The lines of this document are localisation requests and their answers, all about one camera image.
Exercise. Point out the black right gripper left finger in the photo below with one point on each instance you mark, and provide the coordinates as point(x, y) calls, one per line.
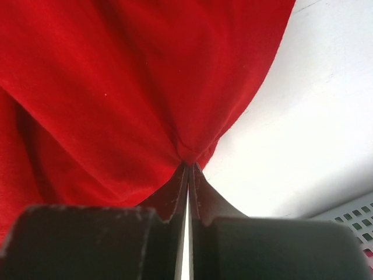
point(101, 242)

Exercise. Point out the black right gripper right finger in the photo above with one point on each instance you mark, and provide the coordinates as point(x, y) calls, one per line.
point(227, 244)

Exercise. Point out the white perforated plastic basket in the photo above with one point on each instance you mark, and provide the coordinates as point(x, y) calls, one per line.
point(357, 216)

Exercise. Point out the red t shirt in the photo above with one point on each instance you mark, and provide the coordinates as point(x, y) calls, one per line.
point(101, 101)

